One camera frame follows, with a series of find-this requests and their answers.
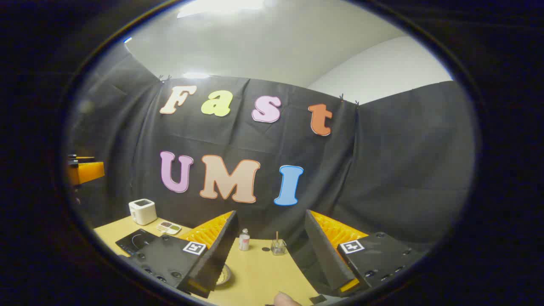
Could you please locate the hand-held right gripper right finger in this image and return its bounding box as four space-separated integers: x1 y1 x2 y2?
304 210 425 298

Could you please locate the white toaster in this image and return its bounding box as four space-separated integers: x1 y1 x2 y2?
128 198 158 226

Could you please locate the white divided bean dish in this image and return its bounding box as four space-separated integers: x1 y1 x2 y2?
156 221 182 235

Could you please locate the black induction cooktop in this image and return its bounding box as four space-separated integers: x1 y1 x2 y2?
115 229 160 256

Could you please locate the stainless steel pot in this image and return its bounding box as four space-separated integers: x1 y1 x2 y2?
215 263 233 286

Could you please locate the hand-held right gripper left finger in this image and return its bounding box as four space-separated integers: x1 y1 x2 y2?
127 210 238 298

